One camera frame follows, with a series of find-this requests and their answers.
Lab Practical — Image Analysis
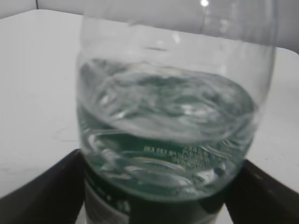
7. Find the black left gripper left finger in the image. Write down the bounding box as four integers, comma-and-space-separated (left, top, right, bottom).
0, 149, 85, 224

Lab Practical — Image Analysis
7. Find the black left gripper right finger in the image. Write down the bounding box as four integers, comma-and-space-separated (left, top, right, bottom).
225, 160, 299, 224

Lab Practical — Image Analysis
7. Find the clear water bottle green label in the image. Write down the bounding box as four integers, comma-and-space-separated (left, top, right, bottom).
76, 0, 278, 224

